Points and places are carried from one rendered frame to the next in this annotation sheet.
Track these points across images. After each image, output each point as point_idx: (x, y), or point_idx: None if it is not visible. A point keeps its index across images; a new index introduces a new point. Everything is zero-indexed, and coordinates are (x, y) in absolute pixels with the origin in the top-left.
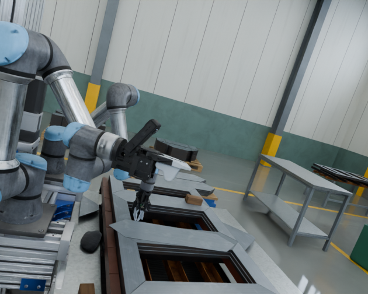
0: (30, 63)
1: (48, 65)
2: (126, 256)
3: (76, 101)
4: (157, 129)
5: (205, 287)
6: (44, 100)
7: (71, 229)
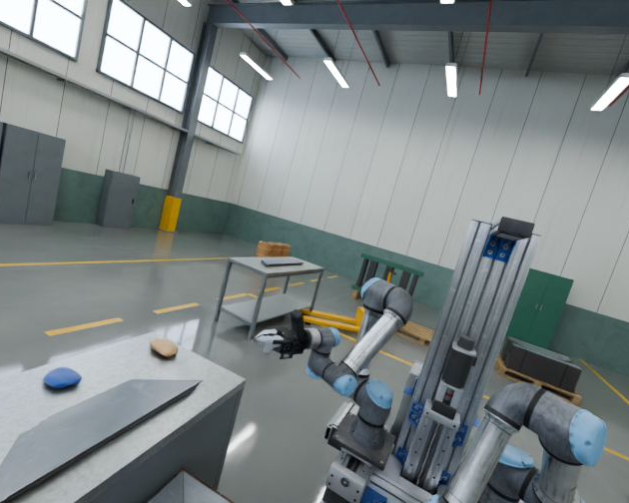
0: (368, 299)
1: (384, 305)
2: None
3: (369, 330)
4: (292, 317)
5: None
6: (459, 374)
7: (349, 475)
